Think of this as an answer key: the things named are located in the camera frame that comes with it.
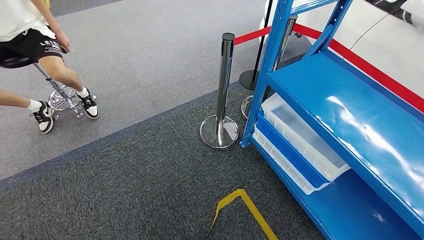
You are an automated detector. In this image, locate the person's left hand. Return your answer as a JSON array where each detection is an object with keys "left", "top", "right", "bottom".
[{"left": 54, "top": 29, "right": 71, "bottom": 54}]

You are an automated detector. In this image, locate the yellow floor tape square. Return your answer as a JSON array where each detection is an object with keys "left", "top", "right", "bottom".
[{"left": 206, "top": 188, "right": 280, "bottom": 240}]

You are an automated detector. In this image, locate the red barrier belt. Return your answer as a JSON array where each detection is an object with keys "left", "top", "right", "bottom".
[
  {"left": 233, "top": 26, "right": 273, "bottom": 47},
  {"left": 292, "top": 23, "right": 424, "bottom": 114}
]

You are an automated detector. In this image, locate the chrome stanchion post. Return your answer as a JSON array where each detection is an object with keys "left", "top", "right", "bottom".
[{"left": 200, "top": 32, "right": 240, "bottom": 151}]

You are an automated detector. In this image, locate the blue metal shelf rack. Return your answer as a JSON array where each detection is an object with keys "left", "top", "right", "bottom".
[{"left": 239, "top": 0, "right": 424, "bottom": 240}]

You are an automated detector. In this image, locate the black-capped stanchion post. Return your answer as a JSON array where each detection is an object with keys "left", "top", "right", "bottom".
[{"left": 240, "top": 14, "right": 299, "bottom": 121}]

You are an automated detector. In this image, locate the seated person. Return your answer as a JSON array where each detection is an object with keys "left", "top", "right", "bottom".
[{"left": 0, "top": 0, "right": 100, "bottom": 135}]

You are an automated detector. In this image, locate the black chrome swivel stool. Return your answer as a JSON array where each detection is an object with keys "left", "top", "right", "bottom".
[{"left": 0, "top": 56, "right": 98, "bottom": 121}]

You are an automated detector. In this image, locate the white car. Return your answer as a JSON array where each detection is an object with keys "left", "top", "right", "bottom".
[{"left": 258, "top": 0, "right": 424, "bottom": 100}]

